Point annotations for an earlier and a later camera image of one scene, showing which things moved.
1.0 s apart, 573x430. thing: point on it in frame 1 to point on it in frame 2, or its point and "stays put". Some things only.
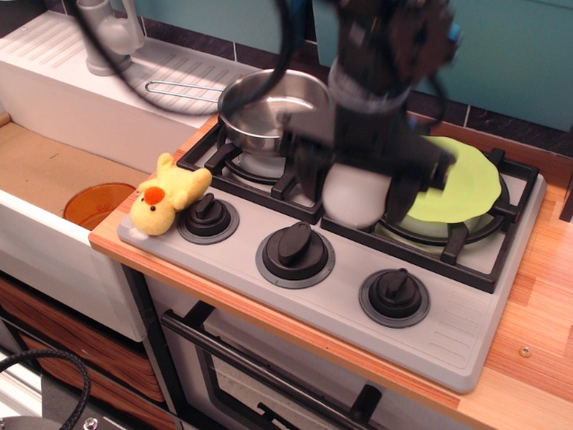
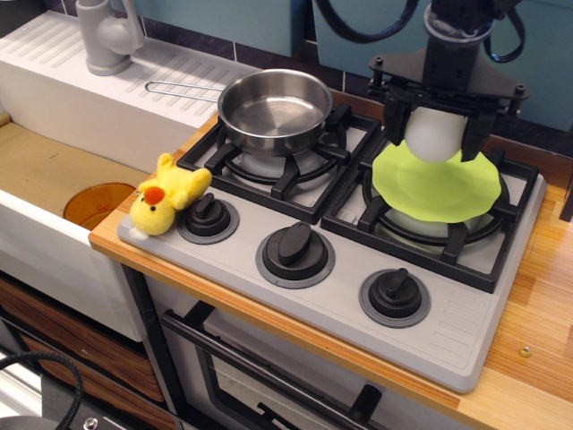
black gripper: [367, 124] to [449, 75]
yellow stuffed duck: [173, 189] stays put
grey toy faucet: [111, 37] stays put
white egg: [354, 196] to [433, 134]
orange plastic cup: [89, 205] stays put
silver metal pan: [252, 126] stays put
